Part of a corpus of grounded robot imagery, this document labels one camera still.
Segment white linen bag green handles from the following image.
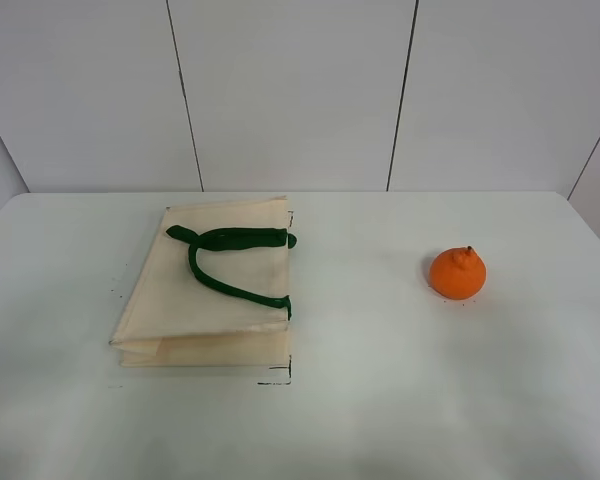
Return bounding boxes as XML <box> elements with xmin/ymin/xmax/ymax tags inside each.
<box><xmin>109</xmin><ymin>197</ymin><xmax>296</xmax><ymax>369</ymax></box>

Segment orange fruit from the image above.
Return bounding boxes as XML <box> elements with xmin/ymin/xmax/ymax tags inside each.
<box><xmin>429</xmin><ymin>246</ymin><xmax>487</xmax><ymax>300</ymax></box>

